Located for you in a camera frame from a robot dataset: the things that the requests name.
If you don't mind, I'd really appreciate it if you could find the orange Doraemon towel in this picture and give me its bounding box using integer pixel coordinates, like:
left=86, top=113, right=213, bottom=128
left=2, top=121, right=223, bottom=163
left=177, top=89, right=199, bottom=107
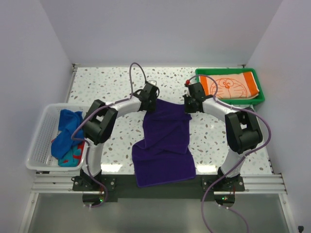
left=198, top=71, right=259, bottom=100

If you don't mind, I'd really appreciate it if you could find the purple towel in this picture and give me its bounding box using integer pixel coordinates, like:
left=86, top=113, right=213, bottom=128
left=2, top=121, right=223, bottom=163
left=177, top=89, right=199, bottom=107
left=132, top=100, right=196, bottom=188

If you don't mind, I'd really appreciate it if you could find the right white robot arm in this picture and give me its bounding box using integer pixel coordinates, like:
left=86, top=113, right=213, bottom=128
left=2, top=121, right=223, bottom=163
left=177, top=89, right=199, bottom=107
left=183, top=81, right=263, bottom=191

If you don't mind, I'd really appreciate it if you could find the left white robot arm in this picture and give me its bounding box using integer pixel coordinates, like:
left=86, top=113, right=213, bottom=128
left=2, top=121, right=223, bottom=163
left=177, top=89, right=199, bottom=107
left=82, top=83, right=159, bottom=191

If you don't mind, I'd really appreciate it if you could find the green plastic tray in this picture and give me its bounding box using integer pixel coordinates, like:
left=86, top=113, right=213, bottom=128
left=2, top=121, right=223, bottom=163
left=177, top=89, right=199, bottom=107
left=195, top=68, right=265, bottom=105

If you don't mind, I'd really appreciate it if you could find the blue towel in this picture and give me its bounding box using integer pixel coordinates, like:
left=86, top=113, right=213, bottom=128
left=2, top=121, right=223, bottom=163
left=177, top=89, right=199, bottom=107
left=51, top=109, right=83, bottom=159

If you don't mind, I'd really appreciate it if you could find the teal and red towel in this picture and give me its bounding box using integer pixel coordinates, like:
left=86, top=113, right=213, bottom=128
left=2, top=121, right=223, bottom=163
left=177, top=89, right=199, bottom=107
left=58, top=142, right=85, bottom=167

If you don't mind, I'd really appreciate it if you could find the white plastic basket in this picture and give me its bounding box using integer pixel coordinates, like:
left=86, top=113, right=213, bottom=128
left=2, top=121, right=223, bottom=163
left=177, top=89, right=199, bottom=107
left=26, top=103, right=89, bottom=172

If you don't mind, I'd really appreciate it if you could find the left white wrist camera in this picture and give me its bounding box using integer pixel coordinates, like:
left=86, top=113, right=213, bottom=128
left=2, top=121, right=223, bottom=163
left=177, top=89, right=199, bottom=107
left=148, top=80, right=157, bottom=86

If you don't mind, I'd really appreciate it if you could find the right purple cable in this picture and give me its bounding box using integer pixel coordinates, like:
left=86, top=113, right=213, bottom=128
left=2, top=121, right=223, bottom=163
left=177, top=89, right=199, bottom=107
left=185, top=75, right=272, bottom=233

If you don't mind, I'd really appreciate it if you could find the purple cable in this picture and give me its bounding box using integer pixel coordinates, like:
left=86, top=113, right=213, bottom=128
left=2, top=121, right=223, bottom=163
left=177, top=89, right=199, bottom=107
left=70, top=62, right=151, bottom=208
left=185, top=75, right=272, bottom=233

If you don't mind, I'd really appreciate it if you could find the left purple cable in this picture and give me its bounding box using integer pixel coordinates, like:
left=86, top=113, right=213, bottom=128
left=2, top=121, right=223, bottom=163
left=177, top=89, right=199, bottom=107
left=70, top=62, right=151, bottom=208

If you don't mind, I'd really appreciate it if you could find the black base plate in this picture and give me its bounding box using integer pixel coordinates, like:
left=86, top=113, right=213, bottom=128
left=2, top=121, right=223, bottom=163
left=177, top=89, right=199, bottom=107
left=71, top=172, right=245, bottom=204

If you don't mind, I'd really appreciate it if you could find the aluminium rail frame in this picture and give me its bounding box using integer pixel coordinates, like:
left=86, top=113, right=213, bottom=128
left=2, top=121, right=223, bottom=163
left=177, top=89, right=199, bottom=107
left=31, top=172, right=287, bottom=194

